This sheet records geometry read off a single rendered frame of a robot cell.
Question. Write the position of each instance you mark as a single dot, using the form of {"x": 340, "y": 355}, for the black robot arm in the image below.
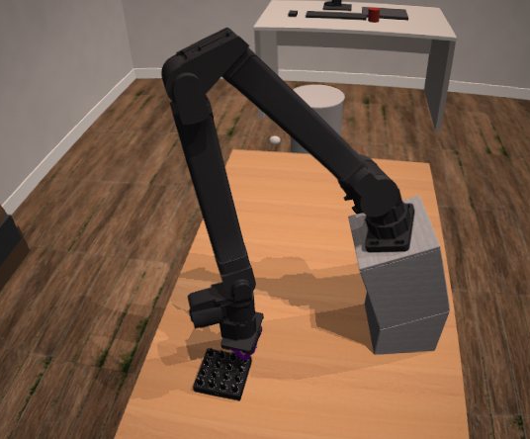
{"x": 373, "y": 192}

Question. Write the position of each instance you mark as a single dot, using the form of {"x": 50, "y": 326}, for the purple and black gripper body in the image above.
{"x": 248, "y": 333}

